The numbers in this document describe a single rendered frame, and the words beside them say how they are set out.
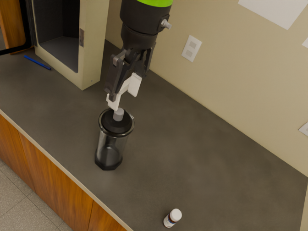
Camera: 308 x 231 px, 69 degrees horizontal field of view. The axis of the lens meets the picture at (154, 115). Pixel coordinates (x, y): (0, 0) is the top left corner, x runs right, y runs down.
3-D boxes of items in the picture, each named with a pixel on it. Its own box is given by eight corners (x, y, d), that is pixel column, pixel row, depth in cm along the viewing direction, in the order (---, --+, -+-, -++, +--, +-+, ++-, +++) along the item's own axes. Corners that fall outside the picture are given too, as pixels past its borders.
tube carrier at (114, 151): (107, 139, 87) (115, 101, 72) (129, 156, 85) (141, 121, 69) (86, 156, 80) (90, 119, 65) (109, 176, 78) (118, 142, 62)
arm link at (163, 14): (141, -23, 46) (109, -17, 40) (188, 5, 43) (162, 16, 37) (134, 7, 50) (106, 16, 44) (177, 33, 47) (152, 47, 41)
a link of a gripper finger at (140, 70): (129, 44, 51) (133, 40, 51) (132, 71, 61) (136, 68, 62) (142, 53, 50) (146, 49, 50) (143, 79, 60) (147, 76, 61)
